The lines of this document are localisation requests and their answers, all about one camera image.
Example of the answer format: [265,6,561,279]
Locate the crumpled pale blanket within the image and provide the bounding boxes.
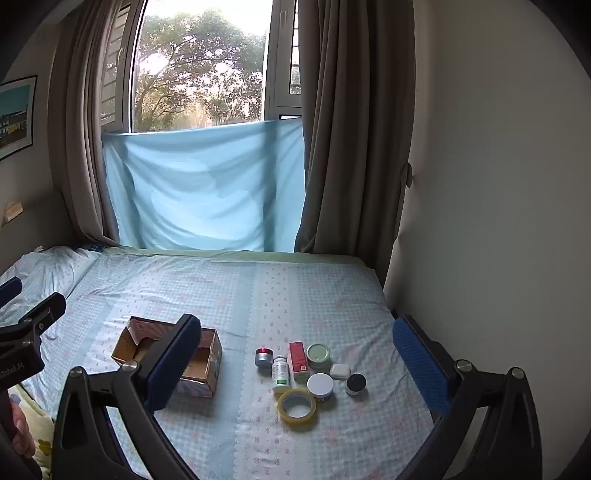
[0,246,100,361]

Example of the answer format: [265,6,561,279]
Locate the yellow floral cloth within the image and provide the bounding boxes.
[9,385,56,476]

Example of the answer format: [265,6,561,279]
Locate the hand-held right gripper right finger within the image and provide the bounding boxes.
[392,315,543,480]

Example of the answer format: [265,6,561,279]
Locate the yellow tape roll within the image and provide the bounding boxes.
[277,388,317,425]

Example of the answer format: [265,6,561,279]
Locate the cardboard box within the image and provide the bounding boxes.
[112,316,223,398]

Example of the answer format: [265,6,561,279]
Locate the red carton box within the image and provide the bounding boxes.
[288,342,310,385]

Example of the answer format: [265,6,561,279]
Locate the green round jar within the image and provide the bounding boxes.
[307,344,332,370]

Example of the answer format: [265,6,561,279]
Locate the light blue hanging cloth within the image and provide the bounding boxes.
[102,117,306,252]

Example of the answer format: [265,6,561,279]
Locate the checkered floral bed sheet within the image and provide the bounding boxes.
[0,247,444,480]

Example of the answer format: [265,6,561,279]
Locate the wall poster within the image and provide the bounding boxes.
[0,75,38,160]

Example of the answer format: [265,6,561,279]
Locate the person's left hand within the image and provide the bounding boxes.
[12,401,37,459]

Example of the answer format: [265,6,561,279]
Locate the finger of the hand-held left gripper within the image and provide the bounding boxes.
[0,276,23,306]
[0,292,66,356]

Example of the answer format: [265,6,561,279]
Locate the white round lid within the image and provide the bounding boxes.
[307,373,334,402]

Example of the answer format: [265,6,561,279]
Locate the white pill bottle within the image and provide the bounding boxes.
[271,355,291,394]

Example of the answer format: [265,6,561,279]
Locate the window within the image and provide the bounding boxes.
[99,0,303,134]

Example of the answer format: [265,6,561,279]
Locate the brown curtain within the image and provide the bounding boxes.
[48,0,148,247]
[295,0,414,287]

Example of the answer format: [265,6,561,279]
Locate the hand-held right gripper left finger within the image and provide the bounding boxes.
[50,315,202,480]

